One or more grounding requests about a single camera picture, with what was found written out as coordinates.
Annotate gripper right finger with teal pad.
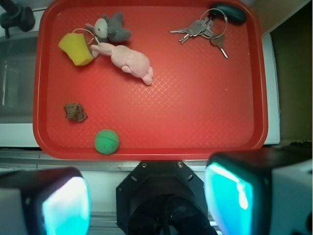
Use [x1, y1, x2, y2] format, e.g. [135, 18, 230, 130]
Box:
[204, 146, 313, 235]

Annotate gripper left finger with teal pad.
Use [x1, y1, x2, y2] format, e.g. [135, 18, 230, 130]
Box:
[0, 167, 91, 235]

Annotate brown rock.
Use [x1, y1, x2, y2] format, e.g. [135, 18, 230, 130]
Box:
[64, 103, 88, 122]

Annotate green foam ball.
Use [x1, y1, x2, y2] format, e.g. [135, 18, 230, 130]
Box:
[94, 129, 120, 155]

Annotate red plastic tray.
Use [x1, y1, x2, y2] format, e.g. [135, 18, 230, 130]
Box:
[33, 0, 268, 160]

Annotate grey sink basin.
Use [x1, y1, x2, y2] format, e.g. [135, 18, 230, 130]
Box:
[0, 36, 37, 124]

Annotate yellow sponge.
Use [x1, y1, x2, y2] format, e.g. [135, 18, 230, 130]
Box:
[58, 33, 94, 66]

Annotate pink plush bunny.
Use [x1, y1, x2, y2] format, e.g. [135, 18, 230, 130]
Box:
[90, 43, 154, 86]

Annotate silver key bunch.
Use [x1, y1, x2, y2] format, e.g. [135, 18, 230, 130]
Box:
[169, 8, 229, 59]

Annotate grey plush mouse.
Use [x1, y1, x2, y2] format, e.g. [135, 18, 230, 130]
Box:
[85, 12, 132, 43]

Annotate black key fob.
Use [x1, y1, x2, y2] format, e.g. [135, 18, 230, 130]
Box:
[210, 3, 247, 24]

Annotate grey faucet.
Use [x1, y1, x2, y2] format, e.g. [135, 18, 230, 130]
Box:
[0, 0, 35, 39]

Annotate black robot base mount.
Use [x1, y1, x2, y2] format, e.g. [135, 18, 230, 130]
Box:
[116, 161, 217, 235]

